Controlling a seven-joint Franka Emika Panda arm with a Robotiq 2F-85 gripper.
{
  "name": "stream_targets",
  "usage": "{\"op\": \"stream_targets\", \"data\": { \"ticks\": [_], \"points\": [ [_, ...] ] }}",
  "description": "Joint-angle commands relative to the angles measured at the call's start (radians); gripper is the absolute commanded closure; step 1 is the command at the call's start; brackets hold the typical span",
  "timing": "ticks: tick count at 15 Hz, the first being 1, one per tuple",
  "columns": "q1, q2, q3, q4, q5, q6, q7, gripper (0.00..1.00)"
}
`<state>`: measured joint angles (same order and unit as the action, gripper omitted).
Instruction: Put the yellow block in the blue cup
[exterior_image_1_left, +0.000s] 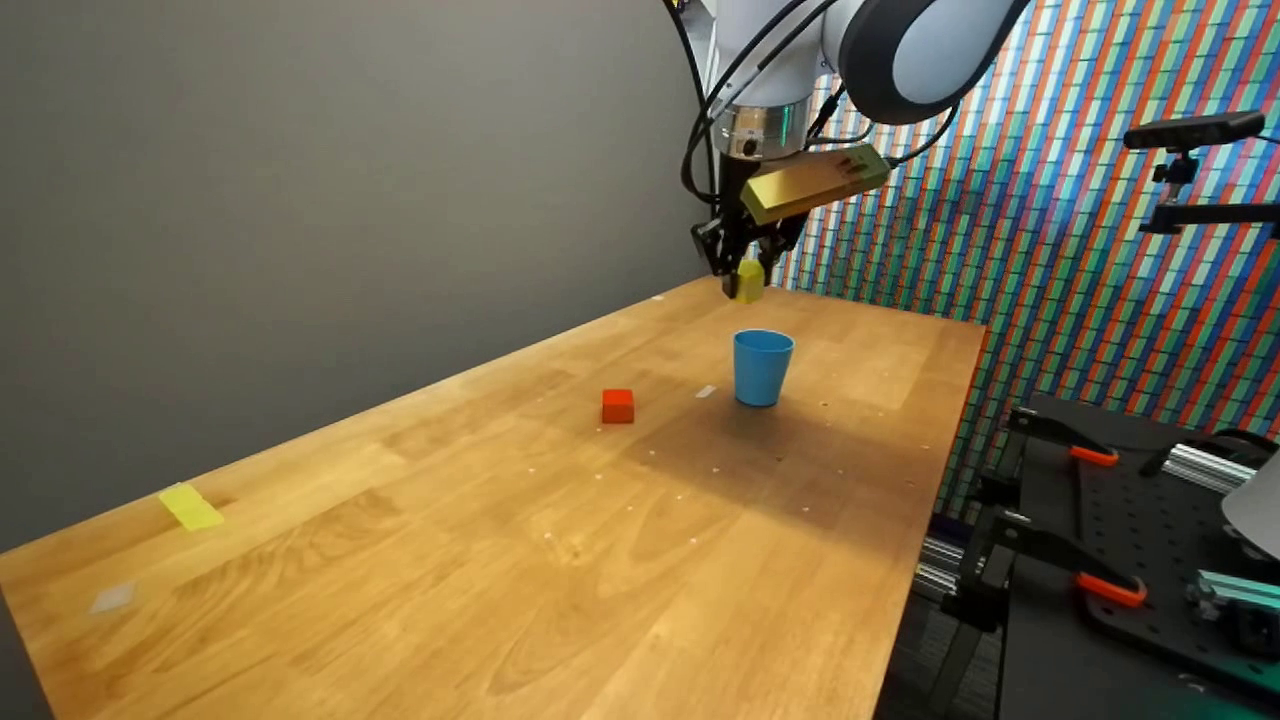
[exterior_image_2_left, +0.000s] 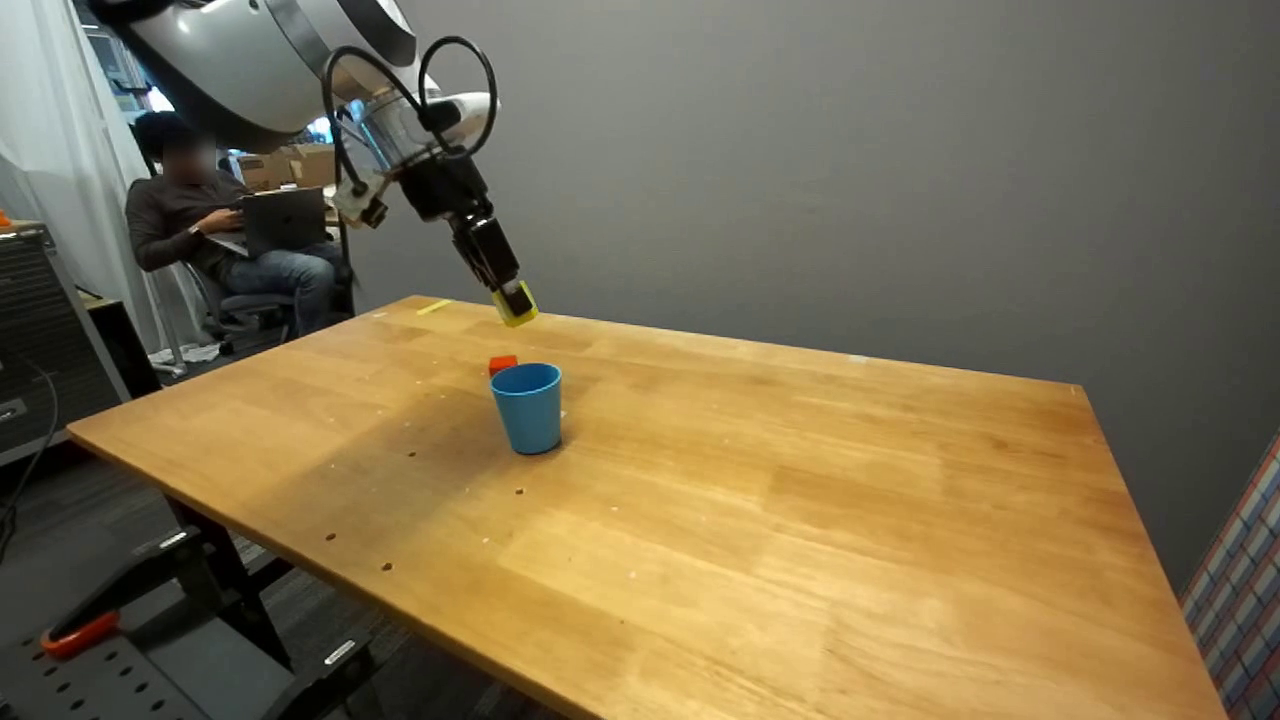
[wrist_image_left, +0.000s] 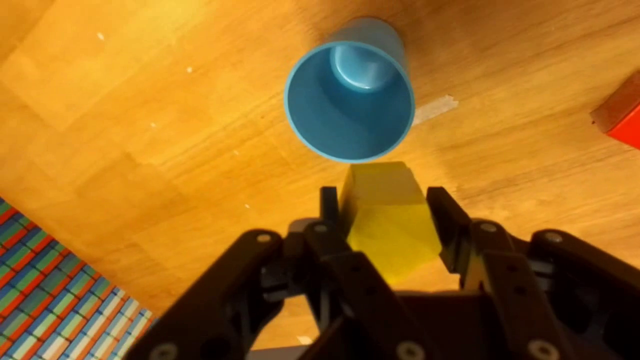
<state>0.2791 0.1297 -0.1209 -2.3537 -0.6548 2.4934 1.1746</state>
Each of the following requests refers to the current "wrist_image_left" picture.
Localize plaid fabric chair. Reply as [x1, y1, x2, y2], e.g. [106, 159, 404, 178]
[0, 199, 152, 360]

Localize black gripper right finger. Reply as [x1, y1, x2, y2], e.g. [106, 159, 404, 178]
[427, 186, 640, 360]

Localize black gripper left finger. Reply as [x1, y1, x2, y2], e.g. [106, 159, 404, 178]
[125, 186, 406, 360]

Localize yellow block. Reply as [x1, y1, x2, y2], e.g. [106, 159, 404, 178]
[341, 161, 441, 281]

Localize blue plastic cup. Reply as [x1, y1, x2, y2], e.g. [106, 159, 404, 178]
[285, 18, 416, 164]

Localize red-orange block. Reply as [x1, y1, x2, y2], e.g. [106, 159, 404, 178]
[592, 70, 640, 147]

